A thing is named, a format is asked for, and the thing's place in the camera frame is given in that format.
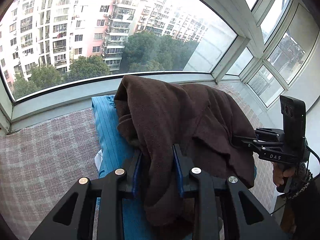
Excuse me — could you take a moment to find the person's right hand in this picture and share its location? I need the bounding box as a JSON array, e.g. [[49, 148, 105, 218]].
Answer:
[[273, 163, 296, 187]]

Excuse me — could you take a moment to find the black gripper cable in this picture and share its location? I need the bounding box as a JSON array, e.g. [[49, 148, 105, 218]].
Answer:
[[269, 144, 320, 215]]

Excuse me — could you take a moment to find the brown fleece garment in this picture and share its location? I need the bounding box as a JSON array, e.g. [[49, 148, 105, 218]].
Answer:
[[114, 75, 254, 239]]

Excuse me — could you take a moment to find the person's right forearm black sleeve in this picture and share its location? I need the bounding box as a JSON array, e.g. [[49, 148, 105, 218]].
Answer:
[[287, 164, 319, 239]]

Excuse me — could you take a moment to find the folded teal garment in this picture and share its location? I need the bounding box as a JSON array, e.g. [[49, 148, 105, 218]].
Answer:
[[91, 94, 258, 240]]

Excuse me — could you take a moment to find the pink plaid table cloth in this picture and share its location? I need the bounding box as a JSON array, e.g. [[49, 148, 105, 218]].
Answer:
[[0, 83, 278, 240]]

